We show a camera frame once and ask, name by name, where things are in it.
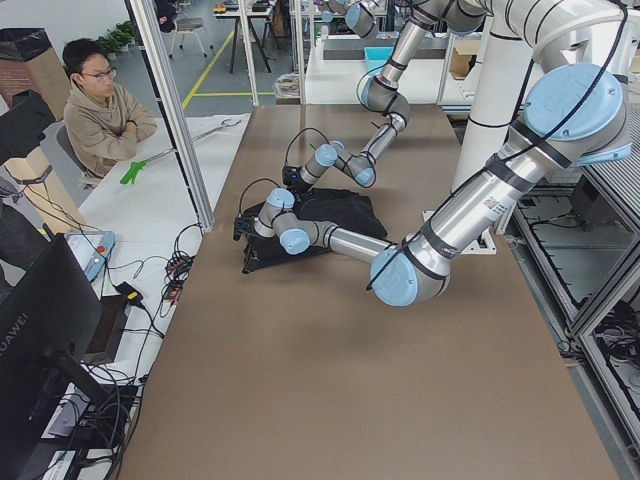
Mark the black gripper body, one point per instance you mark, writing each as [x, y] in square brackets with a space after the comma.
[248, 226]
[300, 190]

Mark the black t-shirt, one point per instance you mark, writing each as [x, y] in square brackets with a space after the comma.
[325, 220]

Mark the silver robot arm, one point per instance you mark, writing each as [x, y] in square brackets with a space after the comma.
[403, 273]
[380, 94]

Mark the blue plastic bin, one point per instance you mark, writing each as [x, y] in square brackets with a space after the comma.
[376, 57]

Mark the blue teach pendant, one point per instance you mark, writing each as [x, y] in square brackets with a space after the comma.
[91, 250]

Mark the seated man in beige hoodie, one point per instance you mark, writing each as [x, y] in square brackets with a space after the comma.
[104, 121]

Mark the black Huawei monitor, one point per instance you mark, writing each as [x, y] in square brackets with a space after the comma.
[47, 323]

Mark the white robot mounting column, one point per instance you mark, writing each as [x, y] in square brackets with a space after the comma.
[505, 100]

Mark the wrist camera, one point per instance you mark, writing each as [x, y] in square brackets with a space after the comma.
[290, 175]
[236, 236]

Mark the green handled reacher grabber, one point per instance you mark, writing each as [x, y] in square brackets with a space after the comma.
[136, 166]

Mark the aluminium frame post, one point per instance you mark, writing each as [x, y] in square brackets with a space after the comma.
[150, 43]

